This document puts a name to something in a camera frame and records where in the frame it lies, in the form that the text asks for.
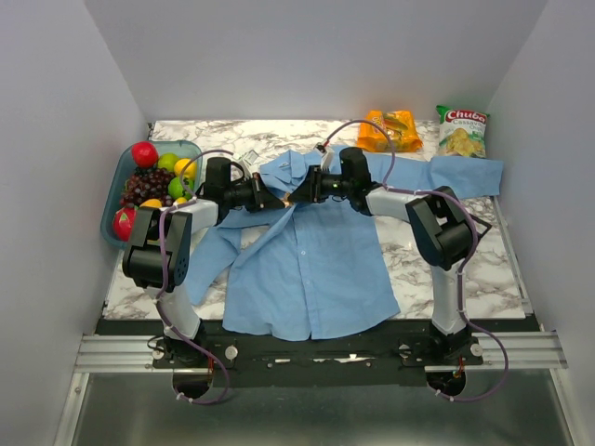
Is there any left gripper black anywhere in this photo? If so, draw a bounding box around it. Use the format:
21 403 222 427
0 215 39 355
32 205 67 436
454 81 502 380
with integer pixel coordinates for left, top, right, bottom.
225 172 285 214

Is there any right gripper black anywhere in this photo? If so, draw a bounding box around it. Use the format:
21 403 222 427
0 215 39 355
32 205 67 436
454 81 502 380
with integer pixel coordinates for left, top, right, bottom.
286 166 351 205

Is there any light blue button shirt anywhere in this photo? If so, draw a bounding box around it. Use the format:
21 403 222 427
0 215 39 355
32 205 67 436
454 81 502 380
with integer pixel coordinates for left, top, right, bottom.
185 145 506 343

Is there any black brooch box yellow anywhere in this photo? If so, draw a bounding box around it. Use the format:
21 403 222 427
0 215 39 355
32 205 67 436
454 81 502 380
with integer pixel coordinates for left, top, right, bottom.
471 215 493 241

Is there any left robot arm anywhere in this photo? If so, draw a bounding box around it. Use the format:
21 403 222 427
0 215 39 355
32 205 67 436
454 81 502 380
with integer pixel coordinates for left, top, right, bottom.
123 157 284 367

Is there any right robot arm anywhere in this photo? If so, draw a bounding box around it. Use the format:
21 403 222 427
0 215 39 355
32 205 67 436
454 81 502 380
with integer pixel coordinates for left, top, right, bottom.
288 147 480 364

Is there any orange toy fruit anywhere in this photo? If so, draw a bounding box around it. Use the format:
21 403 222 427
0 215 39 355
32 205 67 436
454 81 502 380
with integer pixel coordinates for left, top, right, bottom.
174 158 198 180

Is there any green toy lime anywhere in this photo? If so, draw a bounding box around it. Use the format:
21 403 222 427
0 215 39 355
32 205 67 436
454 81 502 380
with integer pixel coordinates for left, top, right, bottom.
167 177 194 200
157 152 179 172

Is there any orange mango gummy bag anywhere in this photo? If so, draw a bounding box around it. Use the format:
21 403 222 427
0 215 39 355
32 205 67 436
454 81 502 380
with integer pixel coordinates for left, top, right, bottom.
357 110 423 152

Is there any yellow toy lemon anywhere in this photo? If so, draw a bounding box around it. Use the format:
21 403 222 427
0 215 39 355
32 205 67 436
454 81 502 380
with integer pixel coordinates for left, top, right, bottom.
139 199 163 208

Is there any dark toy grape bunch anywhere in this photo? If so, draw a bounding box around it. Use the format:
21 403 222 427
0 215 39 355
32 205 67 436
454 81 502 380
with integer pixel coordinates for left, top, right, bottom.
119 167 174 207

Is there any red toy apple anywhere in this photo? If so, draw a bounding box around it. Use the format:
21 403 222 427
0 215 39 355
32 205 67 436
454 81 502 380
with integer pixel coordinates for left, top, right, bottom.
130 141 159 169

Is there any pink toy dragon fruit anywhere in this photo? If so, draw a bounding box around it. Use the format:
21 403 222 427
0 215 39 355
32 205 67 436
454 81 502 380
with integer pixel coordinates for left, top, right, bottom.
112 206 138 242

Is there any teal plastic fruit basin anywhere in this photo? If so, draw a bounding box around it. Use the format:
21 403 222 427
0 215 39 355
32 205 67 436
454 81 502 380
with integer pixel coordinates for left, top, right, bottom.
99 140 201 250

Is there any green cassava chips bag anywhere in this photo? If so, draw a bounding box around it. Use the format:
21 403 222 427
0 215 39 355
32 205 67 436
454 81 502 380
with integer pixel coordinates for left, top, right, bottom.
436 105 490 159

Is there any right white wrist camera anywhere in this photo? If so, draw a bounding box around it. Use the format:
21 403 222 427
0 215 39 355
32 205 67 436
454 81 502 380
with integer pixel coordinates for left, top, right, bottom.
315 142 335 172

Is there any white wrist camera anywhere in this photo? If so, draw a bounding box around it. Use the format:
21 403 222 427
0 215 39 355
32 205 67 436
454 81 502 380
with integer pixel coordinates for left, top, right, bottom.
315 142 335 172
238 150 258 176

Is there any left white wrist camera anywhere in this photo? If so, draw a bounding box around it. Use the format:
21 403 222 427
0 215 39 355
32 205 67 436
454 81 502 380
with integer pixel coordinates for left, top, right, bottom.
238 150 258 176

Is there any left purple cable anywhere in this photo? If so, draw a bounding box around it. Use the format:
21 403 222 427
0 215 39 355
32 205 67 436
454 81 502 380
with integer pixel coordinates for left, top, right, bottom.
155 149 236 405

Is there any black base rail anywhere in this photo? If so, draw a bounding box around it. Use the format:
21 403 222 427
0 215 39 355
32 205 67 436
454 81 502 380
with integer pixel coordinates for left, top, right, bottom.
95 319 484 389

